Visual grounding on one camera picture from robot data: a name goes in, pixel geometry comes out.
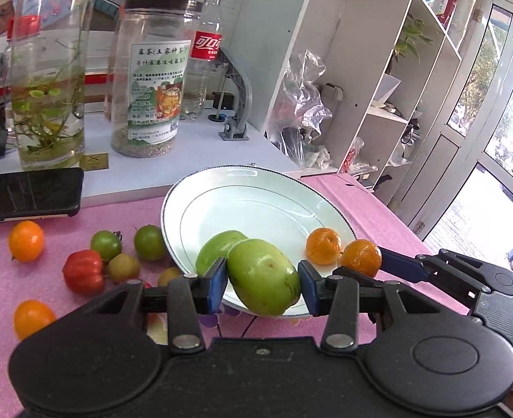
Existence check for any gold sticker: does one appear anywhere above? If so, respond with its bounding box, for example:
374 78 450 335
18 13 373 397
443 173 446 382
80 153 109 172

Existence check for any large green fruit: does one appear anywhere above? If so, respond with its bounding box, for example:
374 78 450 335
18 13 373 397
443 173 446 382
226 239 301 316

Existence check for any white plate dark rim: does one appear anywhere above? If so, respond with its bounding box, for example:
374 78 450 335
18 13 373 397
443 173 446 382
160 165 357 274

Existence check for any pink floral tablecloth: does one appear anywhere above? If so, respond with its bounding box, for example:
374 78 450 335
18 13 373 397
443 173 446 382
0 172 471 418

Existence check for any grey stand bracket right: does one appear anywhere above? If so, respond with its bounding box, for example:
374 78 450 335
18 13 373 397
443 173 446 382
214 47 253 141

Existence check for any red capped clear bottle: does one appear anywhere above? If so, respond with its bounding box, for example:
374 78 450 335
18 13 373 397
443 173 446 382
3 15 41 136

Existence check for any clear plastic jar with label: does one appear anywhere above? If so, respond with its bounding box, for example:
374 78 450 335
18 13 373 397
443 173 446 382
107 0 197 157

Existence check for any red canister on shelf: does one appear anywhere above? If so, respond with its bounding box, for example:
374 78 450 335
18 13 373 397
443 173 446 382
435 0 458 29

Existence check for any cola bottle red label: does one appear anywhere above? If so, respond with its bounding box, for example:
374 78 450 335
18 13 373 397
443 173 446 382
180 0 222 120

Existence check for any red bell-shaped fruit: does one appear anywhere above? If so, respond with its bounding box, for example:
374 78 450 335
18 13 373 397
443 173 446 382
62 249 105 296

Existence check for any white raised board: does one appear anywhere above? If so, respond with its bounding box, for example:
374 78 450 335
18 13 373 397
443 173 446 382
0 110 304 208

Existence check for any black smartphone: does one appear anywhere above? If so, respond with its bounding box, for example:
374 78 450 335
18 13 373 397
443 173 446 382
0 167 84 222

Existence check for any potted green plant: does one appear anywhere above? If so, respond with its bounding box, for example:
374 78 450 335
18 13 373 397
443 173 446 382
385 13 433 75

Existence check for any green tomato left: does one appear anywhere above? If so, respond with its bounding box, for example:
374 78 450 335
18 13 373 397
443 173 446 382
90 230 122 263

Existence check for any brown-green round fruit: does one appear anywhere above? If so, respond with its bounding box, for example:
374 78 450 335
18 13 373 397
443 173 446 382
106 253 141 284

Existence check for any white shelf unit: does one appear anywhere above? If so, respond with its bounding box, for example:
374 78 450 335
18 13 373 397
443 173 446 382
227 0 460 201

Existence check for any clear plastic bag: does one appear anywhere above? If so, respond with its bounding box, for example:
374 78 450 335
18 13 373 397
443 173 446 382
266 49 332 171

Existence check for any glass vase with plant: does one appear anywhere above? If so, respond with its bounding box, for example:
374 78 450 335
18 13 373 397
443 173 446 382
11 0 94 170

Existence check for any green tomato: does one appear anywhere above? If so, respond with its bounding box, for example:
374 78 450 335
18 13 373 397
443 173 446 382
133 225 167 262
90 230 122 263

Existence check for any small orange on plate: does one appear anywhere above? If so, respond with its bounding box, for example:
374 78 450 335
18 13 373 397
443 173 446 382
306 227 342 266

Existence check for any green tomato right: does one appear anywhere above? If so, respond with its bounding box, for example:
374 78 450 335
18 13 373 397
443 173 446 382
133 225 167 262

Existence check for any small orange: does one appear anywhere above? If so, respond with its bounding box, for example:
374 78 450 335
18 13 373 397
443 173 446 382
340 239 382 278
306 227 342 266

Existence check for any yellow-green small fruit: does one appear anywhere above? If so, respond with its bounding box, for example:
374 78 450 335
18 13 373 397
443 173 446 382
157 267 182 287

